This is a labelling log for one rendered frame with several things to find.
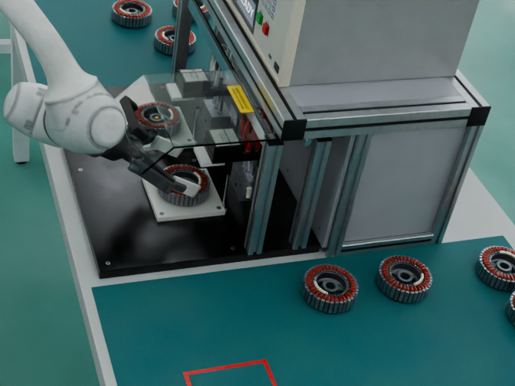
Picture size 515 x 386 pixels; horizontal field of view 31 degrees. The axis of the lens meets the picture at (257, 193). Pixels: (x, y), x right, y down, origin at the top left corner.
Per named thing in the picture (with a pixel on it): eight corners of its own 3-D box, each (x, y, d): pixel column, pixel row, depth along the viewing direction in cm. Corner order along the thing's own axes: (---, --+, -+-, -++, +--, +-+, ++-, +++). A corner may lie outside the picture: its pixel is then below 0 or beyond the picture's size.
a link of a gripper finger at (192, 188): (174, 175, 190) (175, 177, 189) (200, 185, 194) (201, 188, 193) (165, 185, 191) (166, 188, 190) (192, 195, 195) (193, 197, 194)
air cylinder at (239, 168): (239, 201, 204) (242, 182, 201) (229, 180, 209) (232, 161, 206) (260, 199, 206) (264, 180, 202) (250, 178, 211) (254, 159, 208)
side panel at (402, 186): (326, 258, 197) (359, 135, 177) (321, 248, 199) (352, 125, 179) (441, 243, 207) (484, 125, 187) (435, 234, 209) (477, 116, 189)
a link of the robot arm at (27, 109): (58, 150, 186) (87, 158, 176) (-12, 123, 177) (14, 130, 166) (77, 100, 187) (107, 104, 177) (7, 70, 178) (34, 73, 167)
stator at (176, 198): (164, 210, 196) (165, 197, 194) (151, 178, 204) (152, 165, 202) (214, 205, 200) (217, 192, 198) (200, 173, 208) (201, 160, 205)
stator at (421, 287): (366, 286, 192) (370, 273, 190) (390, 258, 200) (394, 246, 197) (414, 312, 188) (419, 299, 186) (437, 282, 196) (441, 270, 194)
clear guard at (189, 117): (140, 175, 168) (142, 148, 165) (113, 100, 185) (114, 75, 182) (306, 160, 179) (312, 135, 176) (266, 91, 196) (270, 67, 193)
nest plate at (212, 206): (157, 222, 195) (157, 217, 194) (140, 178, 205) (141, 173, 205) (224, 214, 200) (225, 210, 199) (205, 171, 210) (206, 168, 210)
